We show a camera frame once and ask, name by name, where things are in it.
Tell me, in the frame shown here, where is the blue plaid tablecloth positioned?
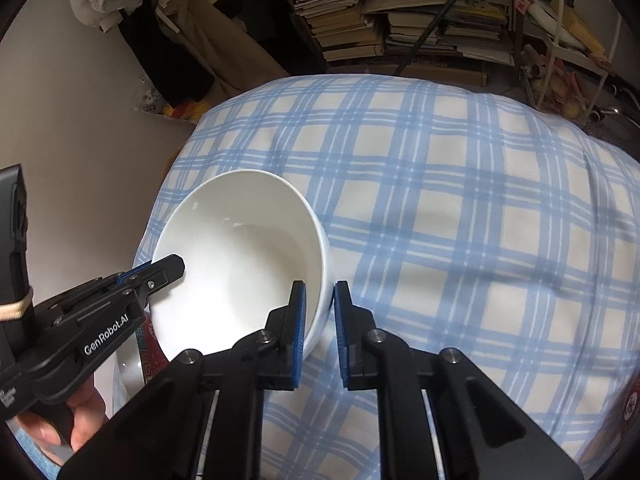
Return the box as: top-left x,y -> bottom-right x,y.
136,75 -> 639,477

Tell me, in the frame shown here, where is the light blue towel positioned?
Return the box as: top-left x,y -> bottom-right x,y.
9,413 -> 61,479

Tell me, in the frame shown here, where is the brown coat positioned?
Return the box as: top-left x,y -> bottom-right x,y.
160,0 -> 288,105

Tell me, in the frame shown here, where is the large white bowl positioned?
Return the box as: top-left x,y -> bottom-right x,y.
150,170 -> 334,360

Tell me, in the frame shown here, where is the white utility cart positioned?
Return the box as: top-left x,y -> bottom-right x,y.
515,0 -> 623,125

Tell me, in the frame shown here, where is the stack of books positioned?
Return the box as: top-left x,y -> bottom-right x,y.
294,0 -> 384,64

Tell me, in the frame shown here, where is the person's left hand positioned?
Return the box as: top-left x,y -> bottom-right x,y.
15,375 -> 107,464

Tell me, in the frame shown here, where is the wooden shelf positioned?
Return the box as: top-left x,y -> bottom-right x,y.
337,0 -> 523,87

